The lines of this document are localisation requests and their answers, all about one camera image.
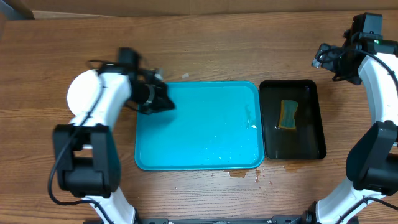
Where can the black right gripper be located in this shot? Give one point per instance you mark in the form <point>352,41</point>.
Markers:
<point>325,57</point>

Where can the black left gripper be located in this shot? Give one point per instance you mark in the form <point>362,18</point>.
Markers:
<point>164,101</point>

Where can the yellow green sponge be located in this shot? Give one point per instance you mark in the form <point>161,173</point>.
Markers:
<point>288,109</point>

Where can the white plate with blue rim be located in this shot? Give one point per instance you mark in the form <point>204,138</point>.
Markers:
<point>83,92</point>

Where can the black plastic tray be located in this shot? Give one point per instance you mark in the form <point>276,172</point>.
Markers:
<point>307,141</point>

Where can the teal plastic tray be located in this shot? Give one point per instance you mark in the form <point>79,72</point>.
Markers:
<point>214,126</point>

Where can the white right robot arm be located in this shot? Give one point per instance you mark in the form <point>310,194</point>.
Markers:
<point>371,168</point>

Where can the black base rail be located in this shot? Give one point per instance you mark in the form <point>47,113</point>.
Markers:
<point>279,219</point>

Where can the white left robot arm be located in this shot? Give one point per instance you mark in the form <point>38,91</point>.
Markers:
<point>87,168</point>

